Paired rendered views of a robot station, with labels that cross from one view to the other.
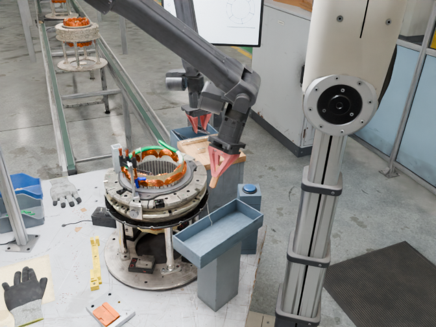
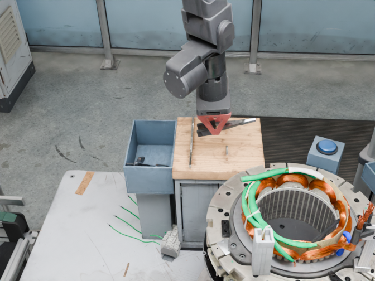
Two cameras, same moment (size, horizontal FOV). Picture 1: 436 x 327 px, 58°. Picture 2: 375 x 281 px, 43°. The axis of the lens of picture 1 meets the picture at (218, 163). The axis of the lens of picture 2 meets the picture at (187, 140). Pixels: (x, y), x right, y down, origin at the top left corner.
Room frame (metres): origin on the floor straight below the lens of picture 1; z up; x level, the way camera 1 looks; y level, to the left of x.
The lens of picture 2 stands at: (0.92, 0.77, 1.78)
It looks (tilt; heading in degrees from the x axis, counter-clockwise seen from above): 41 degrees down; 301
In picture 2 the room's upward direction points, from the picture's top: 2 degrees counter-clockwise
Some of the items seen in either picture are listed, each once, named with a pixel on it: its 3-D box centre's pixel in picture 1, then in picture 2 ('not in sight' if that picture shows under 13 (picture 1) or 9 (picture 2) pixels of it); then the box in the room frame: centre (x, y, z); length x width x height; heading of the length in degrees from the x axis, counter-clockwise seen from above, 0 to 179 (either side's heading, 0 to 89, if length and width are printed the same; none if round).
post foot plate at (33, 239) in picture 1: (23, 242); not in sight; (1.06, 0.69, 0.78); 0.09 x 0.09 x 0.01; 89
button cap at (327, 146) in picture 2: (249, 187); (327, 145); (1.06, -0.11, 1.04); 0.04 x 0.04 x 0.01
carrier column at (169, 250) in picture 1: (169, 246); not in sight; (0.93, 0.15, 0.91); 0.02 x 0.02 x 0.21
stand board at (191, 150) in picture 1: (210, 151); (218, 146); (1.28, 0.03, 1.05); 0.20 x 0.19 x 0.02; 27
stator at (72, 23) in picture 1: (78, 32); not in sight; (3.14, 1.12, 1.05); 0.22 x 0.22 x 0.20
